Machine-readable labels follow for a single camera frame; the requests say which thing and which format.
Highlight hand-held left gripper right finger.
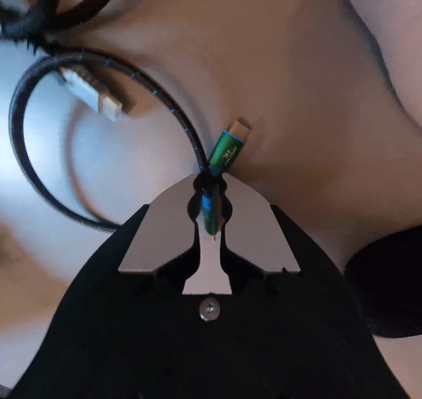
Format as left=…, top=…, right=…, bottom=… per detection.
left=218, top=174, right=301, bottom=294

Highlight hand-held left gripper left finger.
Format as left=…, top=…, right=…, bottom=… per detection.
left=117, top=174, right=202, bottom=295

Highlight braided hdmi cable green plugs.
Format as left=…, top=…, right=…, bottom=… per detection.
left=8, top=47, right=252, bottom=244

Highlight black adapter hub with cable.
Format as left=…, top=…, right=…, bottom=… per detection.
left=0, top=0, right=125, bottom=122

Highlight black mesh cushion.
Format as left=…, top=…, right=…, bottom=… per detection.
left=344, top=226, right=422, bottom=338

